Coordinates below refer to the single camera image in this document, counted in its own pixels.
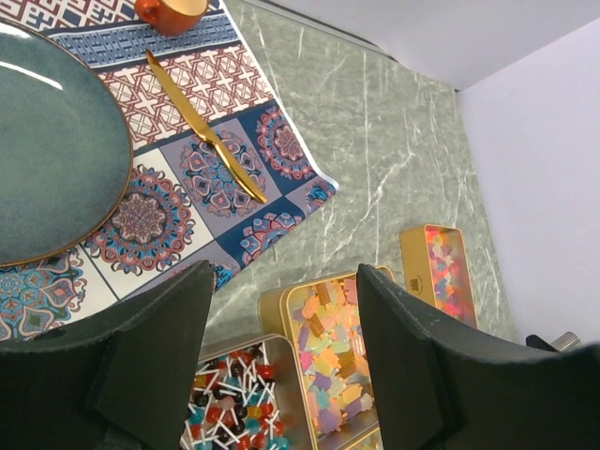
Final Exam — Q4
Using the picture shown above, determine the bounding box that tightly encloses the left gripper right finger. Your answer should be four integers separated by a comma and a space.
356, 264, 599, 449

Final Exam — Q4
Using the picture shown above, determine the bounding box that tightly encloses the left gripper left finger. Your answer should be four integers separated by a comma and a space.
1, 262, 214, 449

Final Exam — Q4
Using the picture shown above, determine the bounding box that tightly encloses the gold tin with lollipops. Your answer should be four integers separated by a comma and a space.
179, 335, 316, 449

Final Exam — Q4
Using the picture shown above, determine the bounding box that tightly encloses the metal candy scoop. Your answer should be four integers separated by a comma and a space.
525, 332, 581, 353

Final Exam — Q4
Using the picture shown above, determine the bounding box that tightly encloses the gold tin with popsicle candies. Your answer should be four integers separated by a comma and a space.
258, 272, 383, 449

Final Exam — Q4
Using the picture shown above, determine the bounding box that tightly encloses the teal ceramic plate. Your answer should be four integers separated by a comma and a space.
1, 20, 133, 267

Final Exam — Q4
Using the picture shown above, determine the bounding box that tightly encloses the gold tin with gummy candies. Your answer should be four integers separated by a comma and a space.
399, 224, 477, 328

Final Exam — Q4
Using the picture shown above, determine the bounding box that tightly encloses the patterned placemat cloth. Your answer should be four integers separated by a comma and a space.
1, 1, 338, 340

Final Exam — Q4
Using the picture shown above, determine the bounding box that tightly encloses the gold knife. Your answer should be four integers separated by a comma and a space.
145, 49, 267, 203

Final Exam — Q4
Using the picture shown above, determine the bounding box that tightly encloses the orange cup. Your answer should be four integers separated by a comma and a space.
134, 0, 209, 37

